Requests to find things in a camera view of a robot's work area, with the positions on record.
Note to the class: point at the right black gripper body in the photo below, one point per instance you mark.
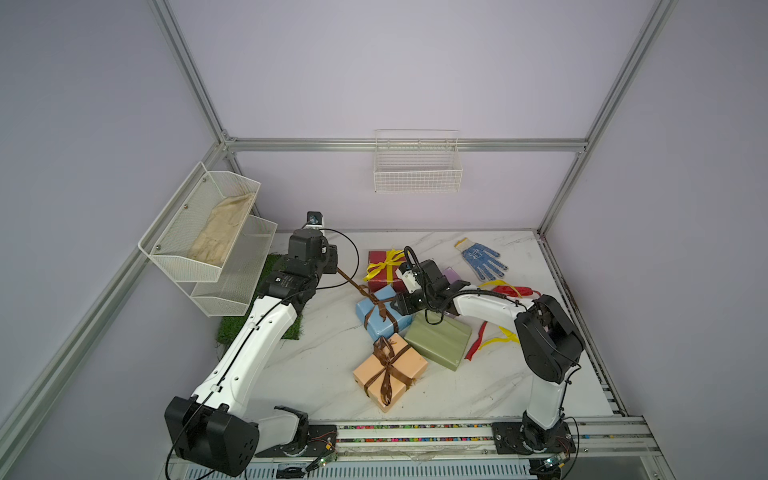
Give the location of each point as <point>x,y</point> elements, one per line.
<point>421,299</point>

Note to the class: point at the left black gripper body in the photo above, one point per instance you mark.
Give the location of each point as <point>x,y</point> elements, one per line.
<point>327,266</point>

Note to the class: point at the purple gift box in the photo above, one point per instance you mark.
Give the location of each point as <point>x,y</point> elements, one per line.
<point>451,276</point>

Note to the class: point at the green gift box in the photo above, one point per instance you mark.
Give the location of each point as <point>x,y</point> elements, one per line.
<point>443,341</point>

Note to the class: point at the brown ribbon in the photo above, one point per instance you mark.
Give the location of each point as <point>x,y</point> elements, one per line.
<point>390,366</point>
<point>379,306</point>

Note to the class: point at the blue gift box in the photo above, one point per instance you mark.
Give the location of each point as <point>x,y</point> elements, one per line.
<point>379,317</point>

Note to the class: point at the yellow ribbon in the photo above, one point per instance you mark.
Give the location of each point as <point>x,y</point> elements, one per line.
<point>384,262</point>
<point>500,311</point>

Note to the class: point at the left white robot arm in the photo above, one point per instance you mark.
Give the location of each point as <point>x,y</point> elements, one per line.
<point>210,427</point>

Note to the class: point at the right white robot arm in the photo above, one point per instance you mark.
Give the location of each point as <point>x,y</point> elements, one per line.
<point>550,342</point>

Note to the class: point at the red gift box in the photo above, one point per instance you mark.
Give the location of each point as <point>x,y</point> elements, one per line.
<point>380,282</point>

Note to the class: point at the yellow ribbon on red box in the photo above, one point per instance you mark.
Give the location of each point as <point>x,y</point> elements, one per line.
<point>384,262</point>

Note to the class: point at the brown ribbon on orange box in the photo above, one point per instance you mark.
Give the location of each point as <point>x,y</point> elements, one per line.
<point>390,366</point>

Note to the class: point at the orange gift box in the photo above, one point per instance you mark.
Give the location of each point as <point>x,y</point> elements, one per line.
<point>390,372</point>

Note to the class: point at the blue dotted work glove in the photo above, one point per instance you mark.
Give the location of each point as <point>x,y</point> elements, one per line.
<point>483,260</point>

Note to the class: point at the lower white mesh shelf basket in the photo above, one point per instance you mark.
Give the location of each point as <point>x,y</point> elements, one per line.
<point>232,293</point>

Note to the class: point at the white mesh shelf basket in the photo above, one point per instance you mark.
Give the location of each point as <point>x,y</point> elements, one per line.
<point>232,293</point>
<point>169,242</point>

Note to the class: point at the green artificial grass mat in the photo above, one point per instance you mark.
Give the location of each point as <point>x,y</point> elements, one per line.
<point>230,326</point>

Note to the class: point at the beige cloth in basket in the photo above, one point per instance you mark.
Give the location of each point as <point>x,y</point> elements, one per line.
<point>213,244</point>

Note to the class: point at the upper white mesh shelf basket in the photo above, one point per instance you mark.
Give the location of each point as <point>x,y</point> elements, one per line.
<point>169,242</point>

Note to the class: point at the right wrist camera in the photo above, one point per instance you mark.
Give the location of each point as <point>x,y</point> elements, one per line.
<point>408,278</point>

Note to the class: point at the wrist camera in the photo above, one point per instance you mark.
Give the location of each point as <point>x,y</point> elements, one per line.
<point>314,221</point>
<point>408,278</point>

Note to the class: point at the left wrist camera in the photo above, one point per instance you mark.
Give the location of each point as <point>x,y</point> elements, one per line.
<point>314,221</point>

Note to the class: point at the white wire wall basket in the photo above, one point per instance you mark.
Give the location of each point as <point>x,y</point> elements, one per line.
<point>416,161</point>

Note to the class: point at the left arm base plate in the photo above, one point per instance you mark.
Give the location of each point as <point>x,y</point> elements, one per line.
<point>290,433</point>

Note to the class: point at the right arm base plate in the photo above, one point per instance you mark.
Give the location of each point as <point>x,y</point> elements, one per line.
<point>526,437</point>

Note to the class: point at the aluminium front rail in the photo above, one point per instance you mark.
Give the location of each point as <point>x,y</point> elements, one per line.
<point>592,448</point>

